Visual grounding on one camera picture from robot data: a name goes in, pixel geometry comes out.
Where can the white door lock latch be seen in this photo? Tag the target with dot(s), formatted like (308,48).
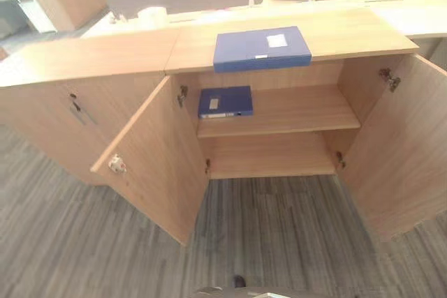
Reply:
(116,164)

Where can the wooden cabinet shelf board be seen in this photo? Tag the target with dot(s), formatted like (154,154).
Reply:
(279,116)

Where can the right wooden cabinet door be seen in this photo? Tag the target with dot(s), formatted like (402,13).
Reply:
(394,144)

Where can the metal door hinge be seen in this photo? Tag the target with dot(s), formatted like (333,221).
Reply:
(207,167)
(390,79)
(181,95)
(340,159)

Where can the small blue file box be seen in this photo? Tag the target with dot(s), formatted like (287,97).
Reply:
(225,100)

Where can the open wooden office cabinet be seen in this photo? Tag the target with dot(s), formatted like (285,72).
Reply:
(279,109)

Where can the large blue file box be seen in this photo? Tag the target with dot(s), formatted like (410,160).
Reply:
(244,48)

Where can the left wooden cabinet door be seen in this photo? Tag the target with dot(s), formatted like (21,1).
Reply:
(157,162)

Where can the white drawer pedestal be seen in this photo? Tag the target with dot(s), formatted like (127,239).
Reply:
(36,13)

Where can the closed wooden office cabinet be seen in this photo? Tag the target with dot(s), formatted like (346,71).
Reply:
(80,95)

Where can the white roll of tape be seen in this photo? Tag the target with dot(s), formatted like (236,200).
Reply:
(152,16)

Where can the wooden cabinet door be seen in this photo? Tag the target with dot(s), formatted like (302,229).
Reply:
(157,162)
(394,144)

